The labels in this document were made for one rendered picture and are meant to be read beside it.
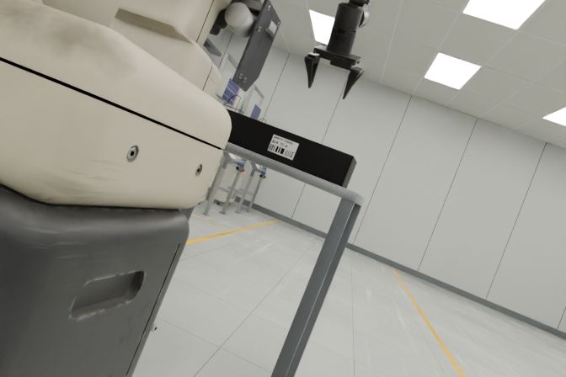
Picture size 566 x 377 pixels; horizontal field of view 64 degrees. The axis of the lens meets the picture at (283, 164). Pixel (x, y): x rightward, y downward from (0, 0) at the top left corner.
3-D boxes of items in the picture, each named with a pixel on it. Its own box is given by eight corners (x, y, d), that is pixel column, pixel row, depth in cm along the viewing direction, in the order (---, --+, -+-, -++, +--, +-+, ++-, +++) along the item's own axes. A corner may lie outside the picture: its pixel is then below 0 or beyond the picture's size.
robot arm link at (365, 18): (338, -33, 97) (376, -23, 95) (350, -29, 107) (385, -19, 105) (323, 23, 102) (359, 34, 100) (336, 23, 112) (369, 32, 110)
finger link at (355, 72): (328, 90, 111) (339, 52, 108) (355, 99, 110) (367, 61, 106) (320, 95, 105) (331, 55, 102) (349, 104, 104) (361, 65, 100)
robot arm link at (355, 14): (337, -3, 98) (361, 4, 97) (344, -2, 104) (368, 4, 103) (328, 29, 101) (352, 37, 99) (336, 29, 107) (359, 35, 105)
